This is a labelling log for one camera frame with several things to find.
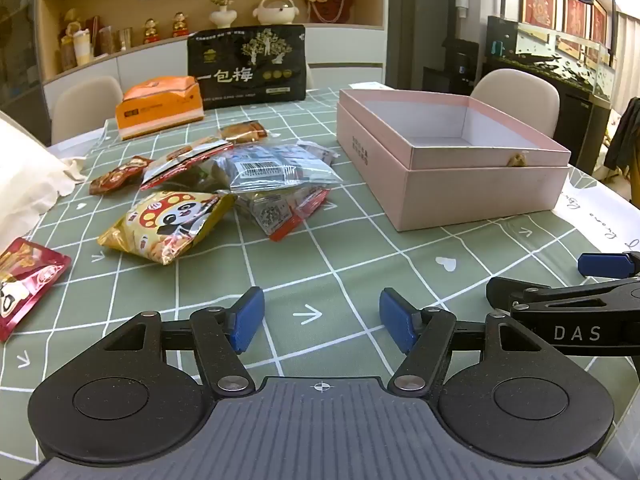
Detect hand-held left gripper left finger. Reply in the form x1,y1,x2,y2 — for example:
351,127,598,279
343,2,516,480
102,286,266,397

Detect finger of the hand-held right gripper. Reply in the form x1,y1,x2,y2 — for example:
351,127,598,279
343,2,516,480
486,276,640,313
577,251,640,278

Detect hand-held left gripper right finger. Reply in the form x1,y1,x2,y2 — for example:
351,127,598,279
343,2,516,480
379,287,547,397

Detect clear red-edged snack packet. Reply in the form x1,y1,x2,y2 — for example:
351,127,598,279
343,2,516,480
235,187,331,242

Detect yellow panda snack bag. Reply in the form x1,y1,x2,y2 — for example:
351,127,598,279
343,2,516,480
97,191,237,266

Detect pink cardboard gift box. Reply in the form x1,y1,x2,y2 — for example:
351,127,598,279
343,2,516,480
336,89,572,232

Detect clear packet with barcode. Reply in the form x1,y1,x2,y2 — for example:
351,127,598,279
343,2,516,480
214,142,346,194

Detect red and white snack packet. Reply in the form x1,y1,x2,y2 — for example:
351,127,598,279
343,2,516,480
140,137,234,191

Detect brown pastry packet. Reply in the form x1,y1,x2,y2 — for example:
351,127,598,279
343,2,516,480
220,120,271,144

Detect red egg snack packet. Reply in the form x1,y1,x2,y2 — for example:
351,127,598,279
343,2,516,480
89,156,153,196

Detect dark red foil snack packet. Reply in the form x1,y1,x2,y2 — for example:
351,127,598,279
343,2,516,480
0,237,72,342

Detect green checked tablecloth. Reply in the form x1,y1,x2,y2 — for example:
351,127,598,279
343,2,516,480
0,87,640,480

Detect dark hanging garment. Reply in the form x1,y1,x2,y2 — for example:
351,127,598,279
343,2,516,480
604,97,640,172

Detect beige dining chair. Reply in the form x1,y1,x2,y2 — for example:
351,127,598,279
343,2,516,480
51,76,124,146
470,68,561,138

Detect glass fish tank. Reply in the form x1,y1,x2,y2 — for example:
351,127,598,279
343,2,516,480
487,0,619,106

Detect orange tissue box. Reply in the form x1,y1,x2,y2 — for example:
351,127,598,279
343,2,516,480
115,76,205,141

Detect black water dispenser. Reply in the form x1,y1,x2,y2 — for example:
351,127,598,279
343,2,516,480
422,37,479,96

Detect large black snack bag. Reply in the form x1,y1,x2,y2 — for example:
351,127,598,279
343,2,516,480
187,24,307,110

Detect cream cartoon print tote bag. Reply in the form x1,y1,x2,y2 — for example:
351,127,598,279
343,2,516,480
0,110,87,242

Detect wooden shelf cabinet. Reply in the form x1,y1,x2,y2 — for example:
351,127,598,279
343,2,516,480
35,0,391,113

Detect white vase with plant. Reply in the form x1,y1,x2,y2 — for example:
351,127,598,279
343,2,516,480
209,0,236,29

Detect white rabbit figure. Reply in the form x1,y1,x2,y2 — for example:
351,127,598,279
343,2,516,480
252,0,296,26

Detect white lidded cup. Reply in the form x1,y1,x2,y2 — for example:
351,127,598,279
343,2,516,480
74,30,94,66

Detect red framed wall pictures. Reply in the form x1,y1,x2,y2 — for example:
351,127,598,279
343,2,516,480
520,0,617,52

